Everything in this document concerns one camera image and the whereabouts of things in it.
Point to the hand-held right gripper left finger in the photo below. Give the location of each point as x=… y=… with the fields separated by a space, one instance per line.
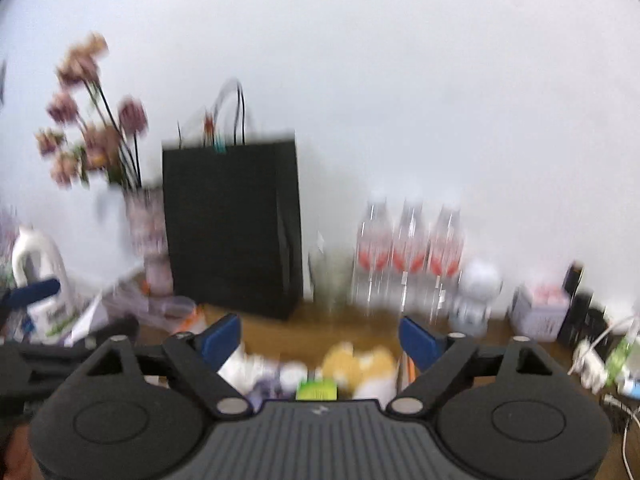
x=222 y=338

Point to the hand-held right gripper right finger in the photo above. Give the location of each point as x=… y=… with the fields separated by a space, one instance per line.
x=417 y=343

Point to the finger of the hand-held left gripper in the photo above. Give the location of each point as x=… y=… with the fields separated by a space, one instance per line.
x=117 y=327
x=32 y=296

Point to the orange cardboard box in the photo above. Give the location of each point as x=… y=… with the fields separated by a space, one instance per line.
x=407 y=367

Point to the white tissue pack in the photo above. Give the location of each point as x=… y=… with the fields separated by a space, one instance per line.
x=242 y=367

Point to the yellow white plush toy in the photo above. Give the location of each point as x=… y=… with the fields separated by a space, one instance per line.
x=357 y=367

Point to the purple cloth pouch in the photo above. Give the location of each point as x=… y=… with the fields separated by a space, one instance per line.
x=272 y=390

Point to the green tea box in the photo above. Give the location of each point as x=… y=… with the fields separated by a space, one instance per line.
x=316 y=390

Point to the white detergent jug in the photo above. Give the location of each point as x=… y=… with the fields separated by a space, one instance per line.
x=42 y=265

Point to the white robot speaker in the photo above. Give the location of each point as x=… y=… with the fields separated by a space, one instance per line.
x=475 y=295

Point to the clear water bottle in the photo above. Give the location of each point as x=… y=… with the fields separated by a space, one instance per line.
x=410 y=255
x=372 y=255
x=446 y=260

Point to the black paper bag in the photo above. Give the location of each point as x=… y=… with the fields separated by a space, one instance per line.
x=230 y=230

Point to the glass cup with spoon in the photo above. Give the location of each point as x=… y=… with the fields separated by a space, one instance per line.
x=332 y=275

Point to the floral tin box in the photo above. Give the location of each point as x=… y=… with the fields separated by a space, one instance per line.
x=540 y=312

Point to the small black device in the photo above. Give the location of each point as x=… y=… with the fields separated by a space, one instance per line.
x=574 y=280

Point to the white power strip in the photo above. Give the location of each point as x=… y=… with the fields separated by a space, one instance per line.
x=592 y=365

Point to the small green spray bottle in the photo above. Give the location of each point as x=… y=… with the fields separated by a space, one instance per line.
x=622 y=355

